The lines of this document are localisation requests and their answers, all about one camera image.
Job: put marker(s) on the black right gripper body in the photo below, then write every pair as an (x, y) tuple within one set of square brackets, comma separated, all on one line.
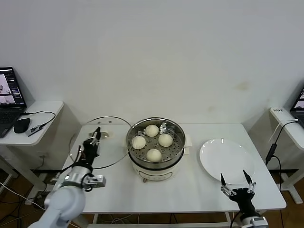
[(243, 199)]

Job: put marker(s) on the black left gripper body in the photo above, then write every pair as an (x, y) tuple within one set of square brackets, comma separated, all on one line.
[(89, 150)]

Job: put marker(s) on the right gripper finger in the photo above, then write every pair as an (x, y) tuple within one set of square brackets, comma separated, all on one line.
[(226, 189), (251, 187)]

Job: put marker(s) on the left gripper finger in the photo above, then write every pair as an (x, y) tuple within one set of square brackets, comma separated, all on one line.
[(97, 136), (90, 141)]

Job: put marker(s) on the white steamed baozi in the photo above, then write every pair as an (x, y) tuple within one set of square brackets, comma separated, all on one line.
[(154, 155), (138, 142), (165, 140), (152, 130)]

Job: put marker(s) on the perforated steel steamer basket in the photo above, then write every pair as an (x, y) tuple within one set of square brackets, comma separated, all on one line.
[(175, 152)]

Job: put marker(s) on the white round plate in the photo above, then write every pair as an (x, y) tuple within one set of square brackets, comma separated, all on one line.
[(225, 159)]

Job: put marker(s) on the white side table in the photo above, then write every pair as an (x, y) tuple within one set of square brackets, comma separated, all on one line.
[(35, 140), (292, 135)]

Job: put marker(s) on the grey usb hub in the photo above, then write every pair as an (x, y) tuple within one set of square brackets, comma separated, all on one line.
[(34, 130)]

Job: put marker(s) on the cream electric cooker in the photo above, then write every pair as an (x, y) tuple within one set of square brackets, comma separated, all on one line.
[(154, 174)]

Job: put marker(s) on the black computer mouse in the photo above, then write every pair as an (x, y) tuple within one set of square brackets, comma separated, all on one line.
[(21, 126)]

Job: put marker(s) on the black open laptop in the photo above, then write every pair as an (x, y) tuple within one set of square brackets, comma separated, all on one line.
[(299, 99), (9, 114)]

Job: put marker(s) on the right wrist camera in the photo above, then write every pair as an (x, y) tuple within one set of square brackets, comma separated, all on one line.
[(260, 222)]

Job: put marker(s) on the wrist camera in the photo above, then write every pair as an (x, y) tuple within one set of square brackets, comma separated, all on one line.
[(98, 181), (260, 222)]

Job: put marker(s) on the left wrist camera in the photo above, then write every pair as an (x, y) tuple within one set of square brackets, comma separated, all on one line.
[(98, 181)]

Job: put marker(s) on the white wall socket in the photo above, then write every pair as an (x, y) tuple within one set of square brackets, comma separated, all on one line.
[(44, 156)]

